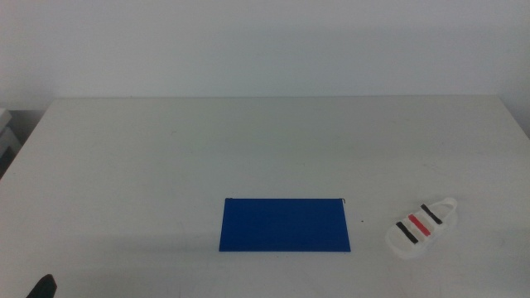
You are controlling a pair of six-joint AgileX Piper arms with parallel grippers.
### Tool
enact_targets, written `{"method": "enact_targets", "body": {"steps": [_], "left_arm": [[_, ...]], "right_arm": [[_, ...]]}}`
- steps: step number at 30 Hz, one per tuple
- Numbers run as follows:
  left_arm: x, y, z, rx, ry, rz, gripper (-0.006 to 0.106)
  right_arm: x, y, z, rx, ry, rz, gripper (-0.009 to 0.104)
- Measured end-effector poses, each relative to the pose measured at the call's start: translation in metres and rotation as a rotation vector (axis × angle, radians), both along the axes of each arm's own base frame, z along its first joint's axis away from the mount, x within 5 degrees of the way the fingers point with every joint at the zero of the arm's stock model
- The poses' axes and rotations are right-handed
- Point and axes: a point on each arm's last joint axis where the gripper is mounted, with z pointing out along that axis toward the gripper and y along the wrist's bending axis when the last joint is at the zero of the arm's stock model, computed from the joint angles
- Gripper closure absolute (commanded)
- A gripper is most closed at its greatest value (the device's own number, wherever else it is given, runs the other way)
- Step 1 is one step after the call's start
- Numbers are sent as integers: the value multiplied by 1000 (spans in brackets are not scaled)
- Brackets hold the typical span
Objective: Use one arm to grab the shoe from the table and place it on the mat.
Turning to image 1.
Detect white side shelf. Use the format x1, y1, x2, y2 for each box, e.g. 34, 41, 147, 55
0, 108, 22, 157

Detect blue rectangular mat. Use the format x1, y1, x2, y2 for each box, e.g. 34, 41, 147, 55
218, 197, 352, 253

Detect white shoe black red stripes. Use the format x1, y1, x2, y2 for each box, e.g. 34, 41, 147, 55
384, 197, 459, 261

